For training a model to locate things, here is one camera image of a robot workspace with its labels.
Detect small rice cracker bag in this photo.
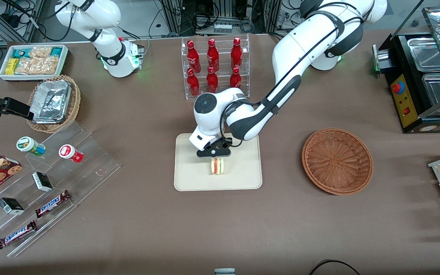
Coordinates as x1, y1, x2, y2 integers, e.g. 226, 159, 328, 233
29, 46, 53, 58

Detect beige plastic tray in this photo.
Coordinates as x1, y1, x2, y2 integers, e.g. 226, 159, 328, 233
173, 131, 263, 191

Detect black looped cable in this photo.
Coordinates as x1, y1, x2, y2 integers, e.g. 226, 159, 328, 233
309, 259, 362, 275

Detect clear acrylic stepped stand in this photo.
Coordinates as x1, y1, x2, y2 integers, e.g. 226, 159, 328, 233
0, 120, 122, 257

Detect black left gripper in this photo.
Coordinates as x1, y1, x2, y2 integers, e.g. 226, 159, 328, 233
197, 137, 232, 163

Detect round brown wicker basket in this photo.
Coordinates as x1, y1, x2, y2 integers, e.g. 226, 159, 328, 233
301, 128, 374, 196

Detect red lidded cup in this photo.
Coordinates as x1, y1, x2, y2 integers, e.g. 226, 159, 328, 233
58, 144, 84, 164

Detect large rice cracker bag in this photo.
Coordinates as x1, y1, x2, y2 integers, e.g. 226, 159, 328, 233
15, 57, 59, 75

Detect silver foil containers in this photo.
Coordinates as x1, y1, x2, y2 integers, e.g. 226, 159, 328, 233
30, 80, 72, 124

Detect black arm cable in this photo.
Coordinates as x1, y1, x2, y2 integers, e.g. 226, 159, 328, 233
220, 2, 366, 148

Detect light wicker basket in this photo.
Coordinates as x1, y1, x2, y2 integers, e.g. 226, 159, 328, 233
27, 75, 81, 134

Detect clear acrylic bottle rack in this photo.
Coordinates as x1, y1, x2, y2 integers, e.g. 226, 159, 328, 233
181, 34, 251, 101

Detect triangular sandwich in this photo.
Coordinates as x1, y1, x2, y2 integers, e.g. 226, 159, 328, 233
210, 157, 225, 176

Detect white snack bin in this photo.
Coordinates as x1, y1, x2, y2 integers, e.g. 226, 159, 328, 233
0, 44, 69, 81

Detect red cola bottle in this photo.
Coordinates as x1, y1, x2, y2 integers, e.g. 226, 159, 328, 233
206, 38, 220, 72
230, 37, 243, 71
206, 66, 219, 94
186, 40, 202, 74
186, 68, 201, 97
229, 66, 243, 91

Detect small black box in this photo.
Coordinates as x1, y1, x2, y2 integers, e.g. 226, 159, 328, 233
0, 197, 25, 215
32, 171, 53, 193

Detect snickers bar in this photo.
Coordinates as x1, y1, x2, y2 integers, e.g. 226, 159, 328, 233
35, 189, 71, 218
0, 220, 38, 250

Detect black hot food display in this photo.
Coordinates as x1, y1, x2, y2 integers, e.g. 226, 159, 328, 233
372, 5, 440, 134

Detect green lidded cup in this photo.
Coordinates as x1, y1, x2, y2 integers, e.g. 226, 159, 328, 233
16, 136, 46, 157

